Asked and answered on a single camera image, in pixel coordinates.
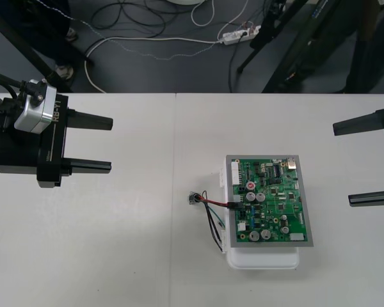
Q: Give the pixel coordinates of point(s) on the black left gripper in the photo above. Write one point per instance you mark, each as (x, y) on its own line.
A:
(51, 160)

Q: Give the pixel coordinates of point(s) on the person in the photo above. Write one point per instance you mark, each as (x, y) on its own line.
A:
(377, 64)
(54, 25)

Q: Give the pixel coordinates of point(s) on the black tripod with blue label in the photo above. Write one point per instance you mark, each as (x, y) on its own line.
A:
(304, 48)

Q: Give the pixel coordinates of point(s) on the white round base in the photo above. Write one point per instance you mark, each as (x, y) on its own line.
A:
(185, 1)

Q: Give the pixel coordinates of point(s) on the white power strip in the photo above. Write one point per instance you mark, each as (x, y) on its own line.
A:
(235, 37)

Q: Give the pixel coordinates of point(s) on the left arm wrist camera box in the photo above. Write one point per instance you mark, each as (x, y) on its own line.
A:
(32, 118)

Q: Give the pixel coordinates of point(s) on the green circuit board grey frame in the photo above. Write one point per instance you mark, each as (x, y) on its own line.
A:
(275, 204)

